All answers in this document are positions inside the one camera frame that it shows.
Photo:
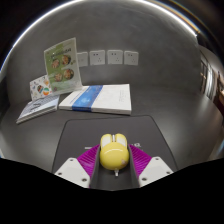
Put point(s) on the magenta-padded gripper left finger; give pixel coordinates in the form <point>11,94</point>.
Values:
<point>73,171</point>

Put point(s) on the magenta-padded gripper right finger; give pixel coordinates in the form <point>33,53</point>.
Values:
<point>154,170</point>

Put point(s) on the yellow computer mouse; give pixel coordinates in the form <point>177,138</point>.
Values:
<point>114,154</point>

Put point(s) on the dark grey mouse pad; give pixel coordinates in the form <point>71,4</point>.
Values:
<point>113,126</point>

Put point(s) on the white book with blue band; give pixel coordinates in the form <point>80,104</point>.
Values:
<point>106,98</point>

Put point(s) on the small white printed card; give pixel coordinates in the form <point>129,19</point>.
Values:
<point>40,87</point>

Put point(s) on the green menu sign stand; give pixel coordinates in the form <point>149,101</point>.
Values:
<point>63,68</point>

